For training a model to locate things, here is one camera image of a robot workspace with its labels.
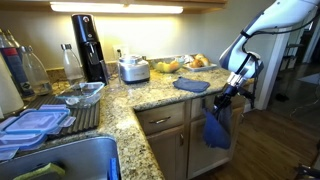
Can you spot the white wall outlet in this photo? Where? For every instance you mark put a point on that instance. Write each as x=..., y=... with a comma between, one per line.
x=124, y=51

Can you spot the small dark drawer hook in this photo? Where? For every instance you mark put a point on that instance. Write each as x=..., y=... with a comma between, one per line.
x=203, y=102

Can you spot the white door frame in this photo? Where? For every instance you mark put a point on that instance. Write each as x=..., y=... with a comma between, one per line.
x=273, y=66

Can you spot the dark background shelf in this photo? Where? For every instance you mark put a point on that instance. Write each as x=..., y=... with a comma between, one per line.
x=290, y=56

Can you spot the glass fruit bowl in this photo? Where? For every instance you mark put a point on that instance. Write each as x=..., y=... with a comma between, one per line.
x=166, y=70

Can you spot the black object on floor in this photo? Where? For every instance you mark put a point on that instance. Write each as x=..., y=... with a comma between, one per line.
x=282, y=97

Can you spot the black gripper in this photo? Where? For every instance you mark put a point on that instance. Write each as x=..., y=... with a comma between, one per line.
x=229, y=94

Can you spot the large blue container lid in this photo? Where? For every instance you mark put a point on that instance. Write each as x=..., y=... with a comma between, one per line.
x=36, y=120

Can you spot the square blue pot holder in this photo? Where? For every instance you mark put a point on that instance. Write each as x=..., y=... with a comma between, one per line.
x=190, y=85

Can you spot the orange fruit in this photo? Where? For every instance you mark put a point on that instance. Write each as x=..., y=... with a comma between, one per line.
x=174, y=65

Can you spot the white crumpled wrapper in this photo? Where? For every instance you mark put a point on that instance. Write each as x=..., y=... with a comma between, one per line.
x=188, y=59

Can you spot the wide wooden drawer front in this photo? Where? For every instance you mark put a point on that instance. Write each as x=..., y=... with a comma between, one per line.
x=196, y=111

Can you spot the black soda maker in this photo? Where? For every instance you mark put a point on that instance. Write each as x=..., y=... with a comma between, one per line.
x=89, y=50

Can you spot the yellow green sponge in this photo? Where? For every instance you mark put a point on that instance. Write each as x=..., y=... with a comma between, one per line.
x=43, y=171

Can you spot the round golden bread roll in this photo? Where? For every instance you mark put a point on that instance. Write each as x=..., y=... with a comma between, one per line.
x=196, y=63
x=204, y=60

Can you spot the stainless steel sink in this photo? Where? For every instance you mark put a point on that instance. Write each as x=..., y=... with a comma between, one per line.
x=66, y=160

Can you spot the glass baking dish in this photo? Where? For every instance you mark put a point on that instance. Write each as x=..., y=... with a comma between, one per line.
x=81, y=95

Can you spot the black tripod leg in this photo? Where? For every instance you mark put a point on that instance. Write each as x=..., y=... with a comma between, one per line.
x=306, y=171

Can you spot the white rectangular plate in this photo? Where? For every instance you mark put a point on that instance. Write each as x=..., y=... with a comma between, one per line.
x=200, y=68

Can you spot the under cabinet light strip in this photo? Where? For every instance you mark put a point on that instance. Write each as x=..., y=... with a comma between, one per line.
x=116, y=7

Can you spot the slim clear plastic bottle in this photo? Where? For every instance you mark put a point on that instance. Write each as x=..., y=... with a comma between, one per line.
x=72, y=66

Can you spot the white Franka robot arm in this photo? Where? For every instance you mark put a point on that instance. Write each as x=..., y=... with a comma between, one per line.
x=283, y=13

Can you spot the wide wooden cabinet door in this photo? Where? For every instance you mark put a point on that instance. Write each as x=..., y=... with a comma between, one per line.
x=200, y=160

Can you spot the medium blue container lid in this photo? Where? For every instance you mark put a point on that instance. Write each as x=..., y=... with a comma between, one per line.
x=23, y=140

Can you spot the blue sponge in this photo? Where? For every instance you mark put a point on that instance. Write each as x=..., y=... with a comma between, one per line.
x=113, y=170

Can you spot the wooden wall cabinet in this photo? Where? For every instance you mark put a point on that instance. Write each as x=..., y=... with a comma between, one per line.
x=206, y=4

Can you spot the small countertop cooker appliance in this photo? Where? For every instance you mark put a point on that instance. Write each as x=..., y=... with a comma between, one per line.
x=134, y=70

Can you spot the narrow wooden drawer front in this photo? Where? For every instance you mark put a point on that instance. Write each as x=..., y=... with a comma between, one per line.
x=176, y=113

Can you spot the dark blue fleece towel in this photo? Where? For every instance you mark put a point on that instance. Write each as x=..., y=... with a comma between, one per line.
x=215, y=133

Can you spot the dark ribbed drying mat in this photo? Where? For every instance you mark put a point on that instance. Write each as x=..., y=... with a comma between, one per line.
x=86, y=116

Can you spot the dark bottle with red label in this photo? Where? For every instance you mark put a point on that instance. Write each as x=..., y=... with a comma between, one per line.
x=15, y=66

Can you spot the small blue container lid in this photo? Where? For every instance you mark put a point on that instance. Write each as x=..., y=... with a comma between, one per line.
x=6, y=153

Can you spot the narrow wooden cabinet door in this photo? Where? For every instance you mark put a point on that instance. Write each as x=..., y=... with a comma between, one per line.
x=163, y=153

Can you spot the grey knitted hanging towel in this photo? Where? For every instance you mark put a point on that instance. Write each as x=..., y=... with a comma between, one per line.
x=229, y=116

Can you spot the clear glass bottle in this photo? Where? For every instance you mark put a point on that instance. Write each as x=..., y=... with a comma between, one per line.
x=36, y=73

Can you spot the yellow fruit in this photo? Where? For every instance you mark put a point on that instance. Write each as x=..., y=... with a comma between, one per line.
x=160, y=66

